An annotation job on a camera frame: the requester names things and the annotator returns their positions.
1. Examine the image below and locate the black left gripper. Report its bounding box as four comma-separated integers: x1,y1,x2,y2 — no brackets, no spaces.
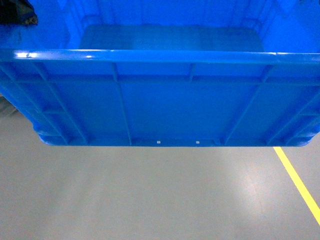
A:
0,0,38,26

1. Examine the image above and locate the large blue plastic crate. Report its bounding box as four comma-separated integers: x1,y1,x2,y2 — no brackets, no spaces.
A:
0,0,320,147

